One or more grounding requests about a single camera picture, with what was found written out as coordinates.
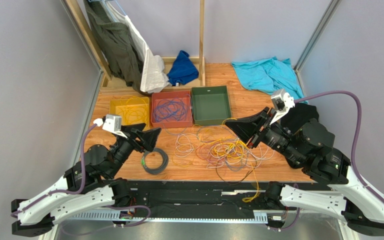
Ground bright yellow cable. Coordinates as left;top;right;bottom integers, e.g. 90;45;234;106
208;118;262;204

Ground cyan cloth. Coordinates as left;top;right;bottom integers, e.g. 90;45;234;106
231;56;305;99

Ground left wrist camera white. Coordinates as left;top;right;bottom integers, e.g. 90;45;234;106
93;114;128;139

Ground aluminium rail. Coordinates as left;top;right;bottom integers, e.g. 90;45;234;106
58;207;269;225

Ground olive green garment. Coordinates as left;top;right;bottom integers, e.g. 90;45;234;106
83;0;144;94

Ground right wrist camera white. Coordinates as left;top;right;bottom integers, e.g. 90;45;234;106
270;88;295;125

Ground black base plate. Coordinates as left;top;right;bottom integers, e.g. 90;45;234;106
114;180;286;220

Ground wooden rack frame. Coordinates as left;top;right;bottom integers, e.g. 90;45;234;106
63;0;206;93

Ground dark blue cloth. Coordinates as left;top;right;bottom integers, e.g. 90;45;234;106
167;50;199;86

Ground orange red thin cable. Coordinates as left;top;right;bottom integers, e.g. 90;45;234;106
193;141;220;164

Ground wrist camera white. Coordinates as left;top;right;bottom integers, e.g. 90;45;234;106
270;88;295;125
93;114;128;139

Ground orange yellow thin cable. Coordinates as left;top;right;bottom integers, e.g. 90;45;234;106
115;95;193;169

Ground white garment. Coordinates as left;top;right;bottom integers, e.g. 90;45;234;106
104;3;170;94

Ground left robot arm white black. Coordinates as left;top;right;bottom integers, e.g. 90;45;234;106
11;118;162;238

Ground dark brown thin cable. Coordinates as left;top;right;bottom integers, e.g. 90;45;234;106
215;164;259;186

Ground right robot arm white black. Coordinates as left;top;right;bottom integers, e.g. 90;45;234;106
225;107;384;237

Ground red plastic bin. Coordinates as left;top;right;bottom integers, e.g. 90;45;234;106
150;90;193;129

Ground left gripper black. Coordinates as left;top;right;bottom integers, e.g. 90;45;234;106
107;123;163;179

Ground yellow plastic bin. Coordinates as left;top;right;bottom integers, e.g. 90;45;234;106
109;95;151;130

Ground green plastic bin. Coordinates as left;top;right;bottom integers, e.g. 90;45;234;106
190;85;232;126

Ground blue thin cable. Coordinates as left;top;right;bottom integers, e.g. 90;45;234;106
153;96;193;125

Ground black cloth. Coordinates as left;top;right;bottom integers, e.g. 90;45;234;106
280;103;320;133

